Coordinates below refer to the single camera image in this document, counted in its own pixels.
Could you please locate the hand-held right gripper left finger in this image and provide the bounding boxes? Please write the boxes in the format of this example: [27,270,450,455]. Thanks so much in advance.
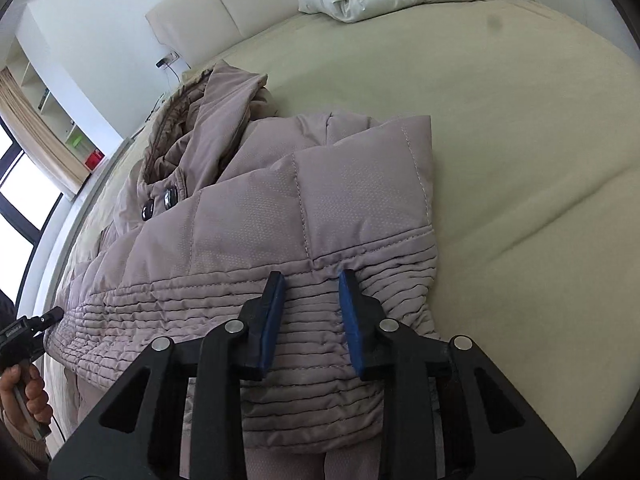
[48,271,287,480]

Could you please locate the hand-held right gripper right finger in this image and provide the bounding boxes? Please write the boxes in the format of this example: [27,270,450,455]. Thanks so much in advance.
[338,269,594,480]

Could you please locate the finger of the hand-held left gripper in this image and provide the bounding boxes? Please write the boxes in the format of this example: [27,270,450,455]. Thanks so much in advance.
[31,307,66,332]

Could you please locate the mauve padded jacket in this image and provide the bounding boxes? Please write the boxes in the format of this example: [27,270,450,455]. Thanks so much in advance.
[44,59,443,480]

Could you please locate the person's left forearm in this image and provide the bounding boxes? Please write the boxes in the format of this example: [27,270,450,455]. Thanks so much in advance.
[0,407,51,473]

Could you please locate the person's left hand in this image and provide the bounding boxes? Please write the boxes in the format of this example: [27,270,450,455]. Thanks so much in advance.
[0,363,54,432]

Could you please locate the beige curtain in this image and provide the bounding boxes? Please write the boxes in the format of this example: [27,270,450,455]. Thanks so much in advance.
[0,67,90,196]

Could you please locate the white shelf unit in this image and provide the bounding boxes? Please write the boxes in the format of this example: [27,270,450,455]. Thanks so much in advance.
[3,7,108,183]

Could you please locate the beige bed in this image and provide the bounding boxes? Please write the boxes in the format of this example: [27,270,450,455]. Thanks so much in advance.
[48,0,636,480]

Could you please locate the white headboard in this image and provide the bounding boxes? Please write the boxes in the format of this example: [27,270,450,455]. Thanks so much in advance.
[145,0,321,68]

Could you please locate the black window frame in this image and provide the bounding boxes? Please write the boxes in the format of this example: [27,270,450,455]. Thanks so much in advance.
[0,119,66,281]

